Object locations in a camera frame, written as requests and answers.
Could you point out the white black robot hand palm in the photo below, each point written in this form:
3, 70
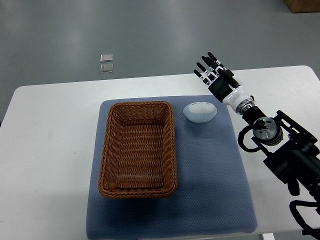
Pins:
235, 97

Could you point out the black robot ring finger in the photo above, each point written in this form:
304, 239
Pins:
206, 72

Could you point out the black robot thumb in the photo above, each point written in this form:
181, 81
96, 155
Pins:
225, 74

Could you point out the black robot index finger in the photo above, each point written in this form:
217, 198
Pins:
215, 60

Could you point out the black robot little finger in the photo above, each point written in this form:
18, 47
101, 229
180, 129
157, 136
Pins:
205, 80

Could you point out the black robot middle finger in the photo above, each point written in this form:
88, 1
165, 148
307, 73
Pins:
210, 63

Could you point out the blue white plush toy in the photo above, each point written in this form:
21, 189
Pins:
200, 112

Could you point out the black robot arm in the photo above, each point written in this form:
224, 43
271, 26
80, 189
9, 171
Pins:
291, 153

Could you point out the brown wicker basket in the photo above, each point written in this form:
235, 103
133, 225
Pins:
139, 153

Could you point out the lower metal floor plate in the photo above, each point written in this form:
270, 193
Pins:
106, 68

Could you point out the metal floor plate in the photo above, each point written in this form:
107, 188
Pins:
106, 68
106, 57

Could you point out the upper metal floor plate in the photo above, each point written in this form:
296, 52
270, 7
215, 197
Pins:
106, 57

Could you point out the blue cloth mat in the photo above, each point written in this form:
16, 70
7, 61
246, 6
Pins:
212, 197

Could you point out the cardboard box corner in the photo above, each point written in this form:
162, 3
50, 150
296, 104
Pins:
303, 6

